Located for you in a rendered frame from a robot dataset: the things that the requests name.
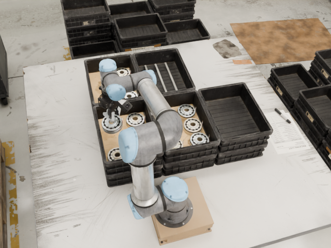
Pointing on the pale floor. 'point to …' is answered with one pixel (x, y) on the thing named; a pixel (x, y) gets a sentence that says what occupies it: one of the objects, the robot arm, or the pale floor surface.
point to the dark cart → (3, 74)
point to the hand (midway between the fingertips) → (115, 118)
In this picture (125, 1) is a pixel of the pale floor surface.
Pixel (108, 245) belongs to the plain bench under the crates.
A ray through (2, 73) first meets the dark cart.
